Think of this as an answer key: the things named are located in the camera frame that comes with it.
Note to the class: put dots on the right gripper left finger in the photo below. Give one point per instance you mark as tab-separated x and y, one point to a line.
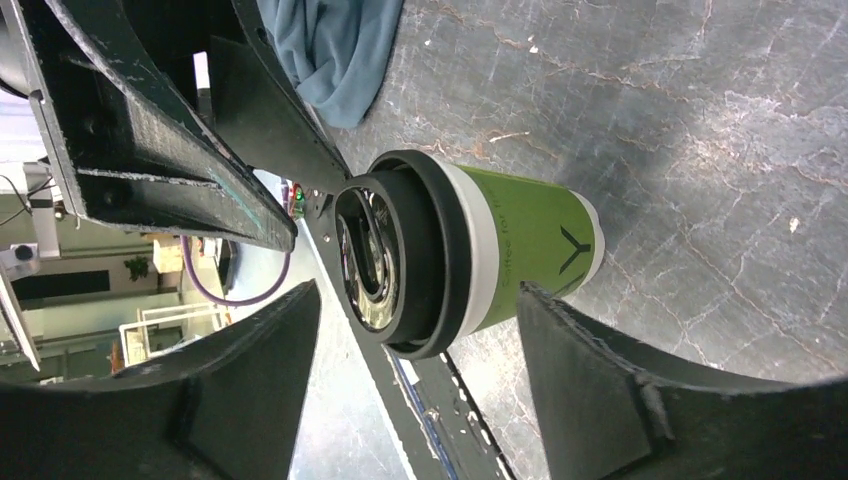
226	406

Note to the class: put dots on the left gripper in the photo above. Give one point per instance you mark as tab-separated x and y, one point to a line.
121	95

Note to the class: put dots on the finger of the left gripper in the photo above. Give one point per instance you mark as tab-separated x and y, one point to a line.
257	111

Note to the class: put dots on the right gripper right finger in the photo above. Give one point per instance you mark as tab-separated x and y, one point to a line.
612	407

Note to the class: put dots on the blue cloth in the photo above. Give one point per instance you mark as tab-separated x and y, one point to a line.
335	53

